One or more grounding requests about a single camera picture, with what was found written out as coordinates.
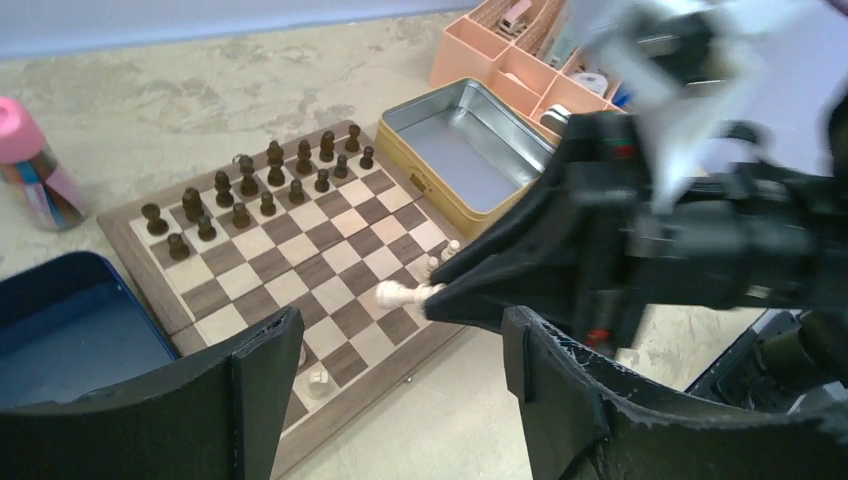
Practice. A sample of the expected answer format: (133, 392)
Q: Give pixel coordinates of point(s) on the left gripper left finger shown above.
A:
(215, 414)

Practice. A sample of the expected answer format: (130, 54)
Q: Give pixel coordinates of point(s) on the dark chess piece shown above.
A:
(327, 147)
(352, 143)
(192, 205)
(275, 160)

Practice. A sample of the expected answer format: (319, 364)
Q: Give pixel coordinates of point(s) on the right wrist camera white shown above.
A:
(689, 65)

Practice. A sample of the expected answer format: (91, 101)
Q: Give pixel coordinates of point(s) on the pink capped bottle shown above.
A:
(33, 173)

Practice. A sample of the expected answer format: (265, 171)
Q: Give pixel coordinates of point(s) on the gold metal tin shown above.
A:
(465, 150)

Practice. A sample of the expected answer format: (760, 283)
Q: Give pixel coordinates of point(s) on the orange plastic file organizer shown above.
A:
(472, 46)

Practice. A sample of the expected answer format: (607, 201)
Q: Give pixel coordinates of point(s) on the white chess pawn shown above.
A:
(318, 383)

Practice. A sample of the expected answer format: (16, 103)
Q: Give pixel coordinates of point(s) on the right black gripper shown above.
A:
(760, 236)

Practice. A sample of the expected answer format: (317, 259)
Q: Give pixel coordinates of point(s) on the white chess piece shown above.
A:
(431, 264)
(450, 250)
(390, 294)

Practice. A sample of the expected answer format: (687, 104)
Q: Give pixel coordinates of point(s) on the wooden chess board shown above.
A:
(321, 250)

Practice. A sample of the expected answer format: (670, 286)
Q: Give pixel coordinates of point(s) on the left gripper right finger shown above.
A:
(587, 417)

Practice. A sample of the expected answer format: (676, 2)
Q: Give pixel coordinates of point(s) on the dark blue tin lid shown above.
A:
(72, 325)

